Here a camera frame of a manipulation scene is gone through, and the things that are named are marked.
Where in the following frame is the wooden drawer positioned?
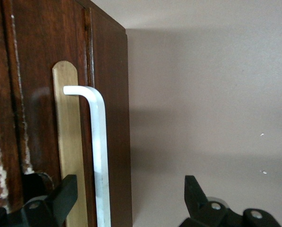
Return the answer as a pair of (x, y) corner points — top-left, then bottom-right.
(3, 0), (95, 227)

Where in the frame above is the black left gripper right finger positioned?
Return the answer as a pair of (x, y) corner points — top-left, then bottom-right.
(178, 175), (282, 227)

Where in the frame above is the brass handle backplate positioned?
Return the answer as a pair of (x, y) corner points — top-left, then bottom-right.
(51, 61), (89, 227)

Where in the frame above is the dark wood cabinet box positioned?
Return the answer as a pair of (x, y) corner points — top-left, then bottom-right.
(0, 0), (133, 227)

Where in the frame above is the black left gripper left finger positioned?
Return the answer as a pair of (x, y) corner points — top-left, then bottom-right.
(0, 175), (78, 227)

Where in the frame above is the white metal drawer handle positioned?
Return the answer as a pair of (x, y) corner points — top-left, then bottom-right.
(63, 86), (111, 227)

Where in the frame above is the brown table mat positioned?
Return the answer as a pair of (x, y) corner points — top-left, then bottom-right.
(88, 0), (282, 227)

